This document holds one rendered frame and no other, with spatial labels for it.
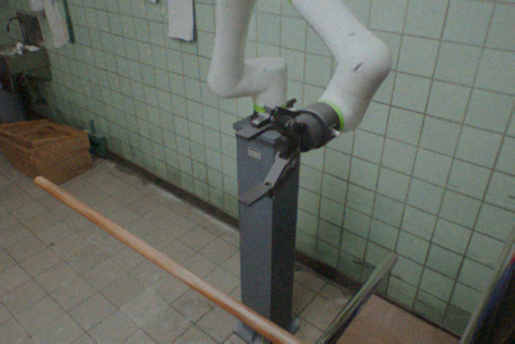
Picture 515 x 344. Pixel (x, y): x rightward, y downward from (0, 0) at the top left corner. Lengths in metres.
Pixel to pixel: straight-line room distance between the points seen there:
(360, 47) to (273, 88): 0.64
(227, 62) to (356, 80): 0.56
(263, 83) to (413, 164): 0.84
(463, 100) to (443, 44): 0.23
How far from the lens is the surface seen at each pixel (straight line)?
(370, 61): 0.89
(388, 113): 1.94
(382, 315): 1.73
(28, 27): 4.54
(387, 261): 1.05
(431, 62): 1.81
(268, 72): 1.46
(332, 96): 0.94
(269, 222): 1.71
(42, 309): 2.73
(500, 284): 0.68
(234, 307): 0.87
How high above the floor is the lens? 1.87
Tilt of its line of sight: 30 degrees down
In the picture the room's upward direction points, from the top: straight up
